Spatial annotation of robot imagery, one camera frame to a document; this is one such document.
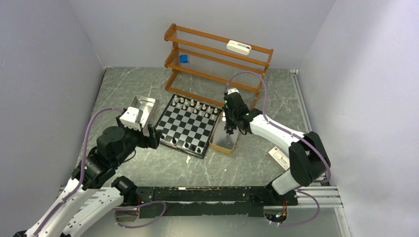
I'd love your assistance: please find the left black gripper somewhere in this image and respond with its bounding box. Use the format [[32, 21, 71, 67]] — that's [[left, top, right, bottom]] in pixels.
[[113, 114, 163, 166]]

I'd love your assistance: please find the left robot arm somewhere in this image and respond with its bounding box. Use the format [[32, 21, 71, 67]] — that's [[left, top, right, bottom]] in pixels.
[[15, 124, 162, 237]]

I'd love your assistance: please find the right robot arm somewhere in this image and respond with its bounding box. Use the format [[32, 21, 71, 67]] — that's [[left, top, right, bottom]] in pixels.
[[223, 88, 331, 204]]

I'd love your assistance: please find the silver tin box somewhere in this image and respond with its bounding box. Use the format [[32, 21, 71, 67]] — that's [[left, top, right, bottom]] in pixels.
[[130, 95, 156, 127]]

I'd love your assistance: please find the black and white chessboard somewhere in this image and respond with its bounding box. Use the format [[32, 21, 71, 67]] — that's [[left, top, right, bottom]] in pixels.
[[156, 94, 222, 159]]

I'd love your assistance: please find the white labelled card box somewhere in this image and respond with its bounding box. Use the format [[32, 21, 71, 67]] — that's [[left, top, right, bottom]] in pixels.
[[268, 147, 290, 171]]

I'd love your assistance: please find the orange wooden shelf rack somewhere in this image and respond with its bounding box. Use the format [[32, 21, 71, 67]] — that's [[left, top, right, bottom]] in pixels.
[[164, 23, 274, 106]]

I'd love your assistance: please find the white rectangular device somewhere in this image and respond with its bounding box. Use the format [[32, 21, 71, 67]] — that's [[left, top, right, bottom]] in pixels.
[[226, 40, 252, 56]]

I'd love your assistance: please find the blue cube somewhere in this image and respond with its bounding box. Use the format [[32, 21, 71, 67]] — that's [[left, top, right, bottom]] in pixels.
[[178, 54, 190, 63]]

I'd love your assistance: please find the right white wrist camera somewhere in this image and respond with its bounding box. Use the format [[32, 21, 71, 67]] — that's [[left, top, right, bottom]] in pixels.
[[226, 88, 239, 95]]

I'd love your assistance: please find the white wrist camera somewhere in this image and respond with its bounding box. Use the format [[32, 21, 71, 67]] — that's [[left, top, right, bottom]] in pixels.
[[226, 88, 239, 95], [120, 107, 143, 131]]

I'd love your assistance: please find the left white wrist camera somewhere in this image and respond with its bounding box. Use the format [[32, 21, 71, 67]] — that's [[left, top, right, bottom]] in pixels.
[[120, 107, 143, 131]]

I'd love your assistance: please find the black base frame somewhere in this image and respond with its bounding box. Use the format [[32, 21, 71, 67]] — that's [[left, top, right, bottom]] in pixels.
[[113, 176, 298, 219]]

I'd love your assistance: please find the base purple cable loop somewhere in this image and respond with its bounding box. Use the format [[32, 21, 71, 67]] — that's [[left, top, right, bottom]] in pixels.
[[114, 200, 167, 229]]

